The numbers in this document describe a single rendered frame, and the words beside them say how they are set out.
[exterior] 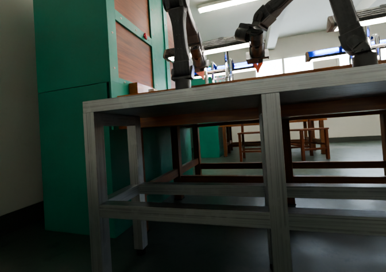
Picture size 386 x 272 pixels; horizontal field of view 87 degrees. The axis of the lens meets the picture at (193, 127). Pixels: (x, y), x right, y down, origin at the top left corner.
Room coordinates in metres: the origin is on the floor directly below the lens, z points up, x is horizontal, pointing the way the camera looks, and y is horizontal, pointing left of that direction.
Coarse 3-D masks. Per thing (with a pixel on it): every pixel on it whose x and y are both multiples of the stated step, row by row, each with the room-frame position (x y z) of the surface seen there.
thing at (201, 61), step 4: (200, 56) 1.08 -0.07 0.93; (196, 60) 1.09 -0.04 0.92; (200, 60) 1.09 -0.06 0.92; (208, 60) 1.14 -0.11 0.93; (192, 64) 1.15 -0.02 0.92; (196, 64) 1.11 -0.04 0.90; (200, 64) 1.11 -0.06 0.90; (204, 64) 1.12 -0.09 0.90; (208, 64) 1.11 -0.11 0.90; (196, 68) 1.12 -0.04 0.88; (200, 68) 1.12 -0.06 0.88
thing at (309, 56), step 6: (372, 42) 1.49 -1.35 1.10; (384, 42) 1.46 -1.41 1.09; (330, 48) 1.57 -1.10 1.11; (336, 48) 1.55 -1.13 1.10; (372, 48) 1.46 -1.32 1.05; (306, 54) 1.61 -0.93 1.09; (312, 54) 1.59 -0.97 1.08; (318, 54) 1.58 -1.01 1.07; (324, 54) 1.56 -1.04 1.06; (330, 54) 1.54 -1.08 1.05; (336, 54) 1.53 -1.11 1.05; (342, 54) 1.52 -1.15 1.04; (306, 60) 1.62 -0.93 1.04
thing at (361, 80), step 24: (312, 72) 0.50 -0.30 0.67; (336, 72) 0.49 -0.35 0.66; (360, 72) 0.47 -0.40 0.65; (384, 72) 0.46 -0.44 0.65; (144, 96) 0.63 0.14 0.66; (168, 96) 0.61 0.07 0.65; (192, 96) 0.59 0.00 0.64; (216, 96) 0.57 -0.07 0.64; (240, 96) 0.55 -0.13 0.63; (288, 96) 0.62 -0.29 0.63; (312, 96) 0.65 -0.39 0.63; (336, 96) 0.69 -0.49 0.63; (360, 96) 0.74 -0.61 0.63
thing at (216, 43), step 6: (204, 42) 1.30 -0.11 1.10; (210, 42) 1.28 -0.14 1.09; (216, 42) 1.26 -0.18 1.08; (222, 42) 1.24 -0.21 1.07; (228, 42) 1.23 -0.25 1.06; (234, 42) 1.21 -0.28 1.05; (240, 42) 1.20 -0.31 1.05; (174, 48) 1.36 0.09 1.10; (204, 48) 1.27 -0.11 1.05; (210, 48) 1.26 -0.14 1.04; (216, 48) 1.25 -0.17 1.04; (168, 54) 1.35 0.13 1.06; (168, 60) 1.41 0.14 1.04
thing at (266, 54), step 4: (252, 48) 0.91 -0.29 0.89; (256, 48) 0.90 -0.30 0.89; (260, 48) 0.90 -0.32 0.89; (248, 52) 0.98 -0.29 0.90; (252, 52) 0.93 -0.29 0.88; (256, 52) 0.91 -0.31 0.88; (260, 52) 0.91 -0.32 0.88; (268, 52) 0.93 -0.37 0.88; (248, 56) 0.95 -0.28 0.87; (252, 56) 0.94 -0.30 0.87; (256, 56) 0.93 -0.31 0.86; (260, 56) 0.93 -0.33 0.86; (264, 56) 0.92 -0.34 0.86; (268, 56) 0.92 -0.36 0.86
